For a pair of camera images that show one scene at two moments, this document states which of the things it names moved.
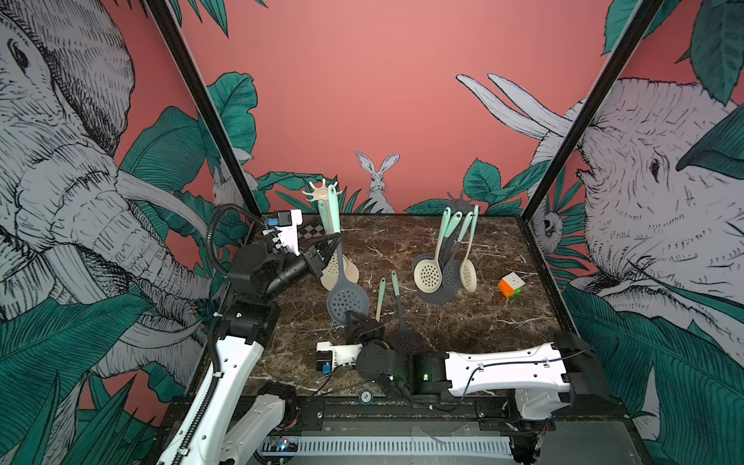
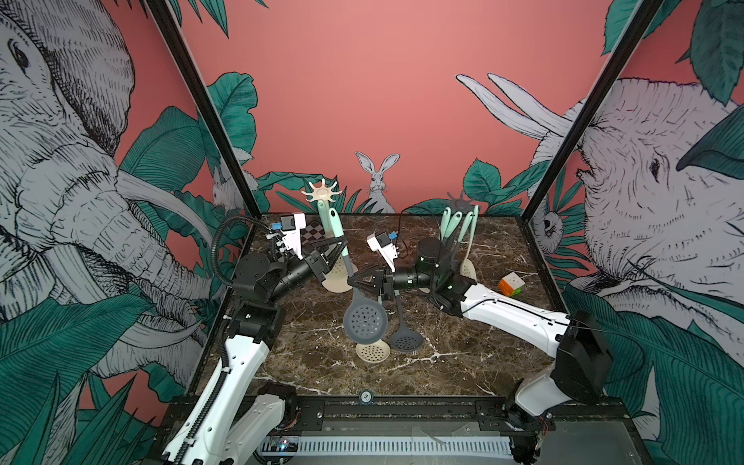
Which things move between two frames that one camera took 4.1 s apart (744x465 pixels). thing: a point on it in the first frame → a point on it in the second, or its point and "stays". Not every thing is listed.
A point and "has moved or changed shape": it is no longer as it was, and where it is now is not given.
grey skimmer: [343, 297] has moved or changed shape
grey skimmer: [405, 341] stays
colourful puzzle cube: [511, 285] stays
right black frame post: [631, 41] stays
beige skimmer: [467, 268] stays
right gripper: [373, 333] → [390, 283]
